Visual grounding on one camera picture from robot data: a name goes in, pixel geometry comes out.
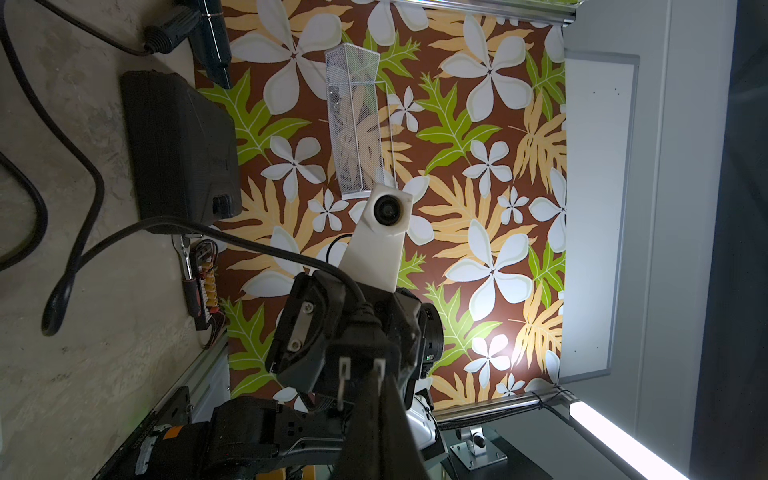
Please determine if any black dryer power cable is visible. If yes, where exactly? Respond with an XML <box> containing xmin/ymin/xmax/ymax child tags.
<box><xmin>40</xmin><ymin>215</ymin><xmax>397</xmax><ymax>415</ymax></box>

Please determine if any black hair dryer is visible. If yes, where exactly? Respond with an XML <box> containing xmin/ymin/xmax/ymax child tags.
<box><xmin>144</xmin><ymin>0</ymin><xmax>233</xmax><ymax>89</ymax></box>

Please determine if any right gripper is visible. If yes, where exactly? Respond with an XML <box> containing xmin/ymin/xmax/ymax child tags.
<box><xmin>265</xmin><ymin>271</ymin><xmax>444</xmax><ymax>408</ymax></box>

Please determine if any pink dryer black cable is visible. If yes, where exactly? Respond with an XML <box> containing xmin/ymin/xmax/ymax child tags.
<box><xmin>0</xmin><ymin>0</ymin><xmax>151</xmax><ymax>274</ymax></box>

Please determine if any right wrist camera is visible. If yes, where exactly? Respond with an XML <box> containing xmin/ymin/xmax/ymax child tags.
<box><xmin>339</xmin><ymin>184</ymin><xmax>413</xmax><ymax>292</ymax></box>

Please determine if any ratchet wrench tool set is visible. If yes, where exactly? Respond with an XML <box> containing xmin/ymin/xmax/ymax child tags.
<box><xmin>171</xmin><ymin>234</ymin><xmax>225</xmax><ymax>350</ymax></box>

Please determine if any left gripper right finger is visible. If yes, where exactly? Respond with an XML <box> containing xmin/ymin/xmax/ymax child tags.
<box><xmin>383</xmin><ymin>375</ymin><xmax>429</xmax><ymax>480</ymax></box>

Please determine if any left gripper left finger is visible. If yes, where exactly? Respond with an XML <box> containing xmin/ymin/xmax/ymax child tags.
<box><xmin>344</xmin><ymin>371</ymin><xmax>396</xmax><ymax>479</ymax></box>

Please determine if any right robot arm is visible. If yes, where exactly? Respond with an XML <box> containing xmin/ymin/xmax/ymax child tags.
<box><xmin>99</xmin><ymin>272</ymin><xmax>445</xmax><ymax>479</ymax></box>

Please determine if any black plastic tool case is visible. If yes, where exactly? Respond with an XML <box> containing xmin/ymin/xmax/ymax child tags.
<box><xmin>119</xmin><ymin>71</ymin><xmax>242</xmax><ymax>226</ymax></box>

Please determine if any white mesh basket right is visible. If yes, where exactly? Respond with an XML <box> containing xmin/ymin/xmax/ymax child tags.
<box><xmin>325</xmin><ymin>43</ymin><xmax>396</xmax><ymax>200</ymax></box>

